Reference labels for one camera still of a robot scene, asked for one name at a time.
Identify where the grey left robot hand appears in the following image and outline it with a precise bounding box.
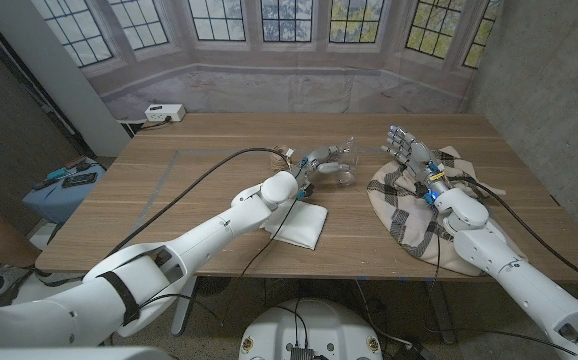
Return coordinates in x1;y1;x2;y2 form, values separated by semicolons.
288;144;355;186

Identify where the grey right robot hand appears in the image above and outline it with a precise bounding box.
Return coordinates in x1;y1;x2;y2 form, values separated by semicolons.
381;124;453;201

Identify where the clear plastic bottle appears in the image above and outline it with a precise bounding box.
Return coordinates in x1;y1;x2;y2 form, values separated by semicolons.
328;137;363;187

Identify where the beige plaid towel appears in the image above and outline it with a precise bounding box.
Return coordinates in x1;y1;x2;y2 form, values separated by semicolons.
366;145;528;277

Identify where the folded white cloth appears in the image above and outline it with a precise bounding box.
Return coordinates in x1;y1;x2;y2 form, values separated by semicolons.
263;199;329;251

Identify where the printed window backdrop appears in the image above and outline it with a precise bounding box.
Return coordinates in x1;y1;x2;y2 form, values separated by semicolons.
31;0;503;121

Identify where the grey tape line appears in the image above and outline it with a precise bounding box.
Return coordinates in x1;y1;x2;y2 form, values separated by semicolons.
111;148;385;271

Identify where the grey table leg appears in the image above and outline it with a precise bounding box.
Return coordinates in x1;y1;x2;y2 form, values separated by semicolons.
171;276;199;336
422;279;456;345

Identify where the white power strip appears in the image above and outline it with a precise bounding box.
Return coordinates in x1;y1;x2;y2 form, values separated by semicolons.
144;103;187;123

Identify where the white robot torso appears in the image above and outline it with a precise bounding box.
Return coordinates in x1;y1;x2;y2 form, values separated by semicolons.
237;298;384;360

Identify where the black phone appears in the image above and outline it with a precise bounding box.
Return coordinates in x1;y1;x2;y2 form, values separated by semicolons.
61;172;99;189

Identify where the blue stool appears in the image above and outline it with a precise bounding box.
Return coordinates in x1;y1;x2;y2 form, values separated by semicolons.
21;158;107;225

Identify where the white pillar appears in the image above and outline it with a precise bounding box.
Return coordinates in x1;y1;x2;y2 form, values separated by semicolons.
0;0;133;159

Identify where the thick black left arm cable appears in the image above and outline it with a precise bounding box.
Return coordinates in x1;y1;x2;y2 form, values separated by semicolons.
104;146;293;259

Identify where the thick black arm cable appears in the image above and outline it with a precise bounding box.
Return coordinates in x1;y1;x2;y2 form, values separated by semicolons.
104;146;293;259
448;174;578;290

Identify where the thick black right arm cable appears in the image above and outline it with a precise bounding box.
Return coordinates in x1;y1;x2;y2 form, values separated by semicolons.
448;174;578;290

